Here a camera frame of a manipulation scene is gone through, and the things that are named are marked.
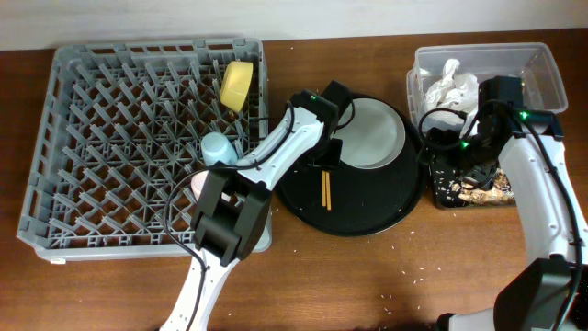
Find wooden chopstick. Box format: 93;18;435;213
321;170;327;208
325;171;332;211

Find food scraps with rice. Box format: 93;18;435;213
433;168;515;209

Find grey round plate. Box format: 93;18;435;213
333;97;406;170

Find white napkin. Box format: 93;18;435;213
424;59;479;137

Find blue plastic cup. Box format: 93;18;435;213
200;131;237;166

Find yellow bowl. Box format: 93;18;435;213
220;61;254;112

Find pink plastic cup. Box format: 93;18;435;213
190;171;208;201

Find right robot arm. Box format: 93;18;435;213
423;105;587;330

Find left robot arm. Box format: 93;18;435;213
162;88;353;330

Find black rectangular tray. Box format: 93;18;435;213
429;149;515;209

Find round black tray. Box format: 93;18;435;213
275;108;427;236

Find clear plastic bin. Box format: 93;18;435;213
407;43;568;125

